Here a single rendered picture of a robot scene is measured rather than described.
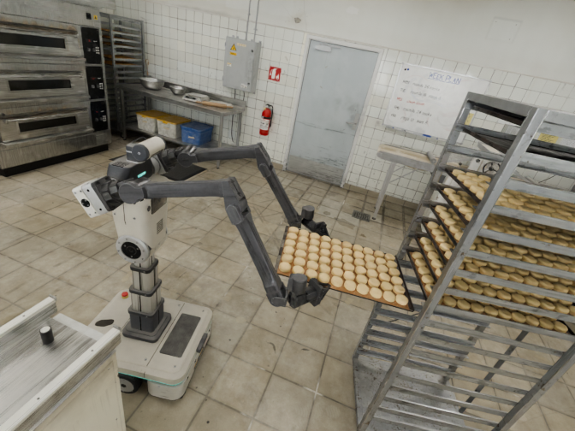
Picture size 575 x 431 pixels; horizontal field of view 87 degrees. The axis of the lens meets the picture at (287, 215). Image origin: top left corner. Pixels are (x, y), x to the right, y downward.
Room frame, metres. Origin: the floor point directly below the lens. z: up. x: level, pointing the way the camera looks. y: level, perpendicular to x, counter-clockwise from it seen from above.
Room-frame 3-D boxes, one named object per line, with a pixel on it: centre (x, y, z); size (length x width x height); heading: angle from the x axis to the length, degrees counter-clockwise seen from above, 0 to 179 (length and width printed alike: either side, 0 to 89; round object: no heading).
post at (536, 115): (0.94, -0.62, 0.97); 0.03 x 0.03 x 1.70; 88
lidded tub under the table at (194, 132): (4.94, 1.76, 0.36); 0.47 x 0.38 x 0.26; 169
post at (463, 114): (1.39, -0.64, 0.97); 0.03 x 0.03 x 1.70; 88
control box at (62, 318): (0.70, 0.64, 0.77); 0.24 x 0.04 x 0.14; 76
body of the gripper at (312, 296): (0.92, -0.15, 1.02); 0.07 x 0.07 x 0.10; 43
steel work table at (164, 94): (5.01, 2.05, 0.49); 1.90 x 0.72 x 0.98; 77
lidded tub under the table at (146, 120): (5.13, 2.59, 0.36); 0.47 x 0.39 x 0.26; 165
